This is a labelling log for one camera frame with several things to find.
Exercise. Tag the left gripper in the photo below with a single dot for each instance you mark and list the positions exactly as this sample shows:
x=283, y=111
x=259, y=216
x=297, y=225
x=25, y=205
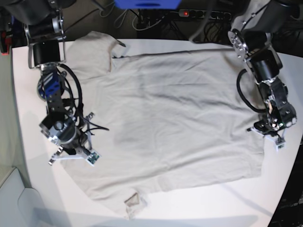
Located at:
x=277, y=120

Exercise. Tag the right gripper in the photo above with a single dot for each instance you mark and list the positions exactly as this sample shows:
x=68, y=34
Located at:
x=58, y=128

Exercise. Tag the beige t-shirt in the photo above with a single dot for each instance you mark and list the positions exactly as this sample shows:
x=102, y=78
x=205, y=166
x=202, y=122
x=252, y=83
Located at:
x=174, y=121

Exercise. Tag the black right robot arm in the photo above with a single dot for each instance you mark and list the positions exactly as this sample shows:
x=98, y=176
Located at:
x=58, y=85

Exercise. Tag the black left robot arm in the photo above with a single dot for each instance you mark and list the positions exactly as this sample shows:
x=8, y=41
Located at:
x=251, y=37

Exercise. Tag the red and black clamp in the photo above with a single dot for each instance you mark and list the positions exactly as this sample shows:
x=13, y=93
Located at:
x=5, y=42

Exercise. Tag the black power strip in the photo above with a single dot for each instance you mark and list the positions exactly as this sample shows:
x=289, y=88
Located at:
x=215, y=15

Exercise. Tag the blue box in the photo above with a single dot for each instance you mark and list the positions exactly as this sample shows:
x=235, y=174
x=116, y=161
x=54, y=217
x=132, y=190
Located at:
x=147, y=4

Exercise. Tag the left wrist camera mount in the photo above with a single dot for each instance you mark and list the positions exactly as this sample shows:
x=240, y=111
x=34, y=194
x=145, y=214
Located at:
x=275, y=137

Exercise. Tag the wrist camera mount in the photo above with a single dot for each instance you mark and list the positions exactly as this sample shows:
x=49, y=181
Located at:
x=79, y=147
x=275, y=137

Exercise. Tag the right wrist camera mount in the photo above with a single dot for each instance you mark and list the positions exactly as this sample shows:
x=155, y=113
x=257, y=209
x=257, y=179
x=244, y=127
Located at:
x=79, y=147

